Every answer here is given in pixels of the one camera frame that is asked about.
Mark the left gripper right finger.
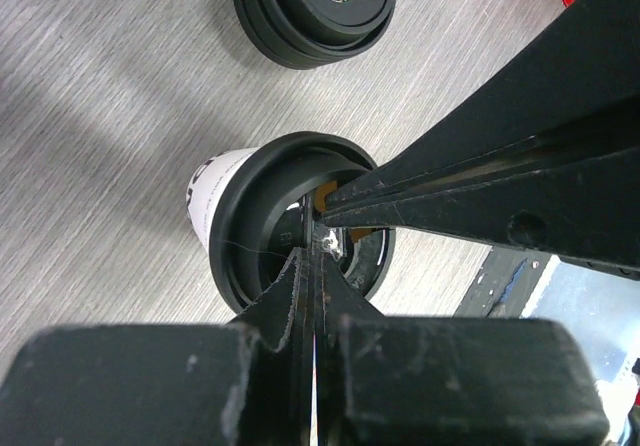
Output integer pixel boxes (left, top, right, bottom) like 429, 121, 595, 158
312, 253, 609, 445

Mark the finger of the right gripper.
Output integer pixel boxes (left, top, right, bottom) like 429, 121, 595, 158
322, 147, 639, 279
330, 0, 639, 201

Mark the stack of black lids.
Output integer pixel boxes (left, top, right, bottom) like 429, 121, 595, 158
233, 0, 396, 70

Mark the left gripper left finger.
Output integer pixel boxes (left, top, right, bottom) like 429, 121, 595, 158
1, 248, 314, 445

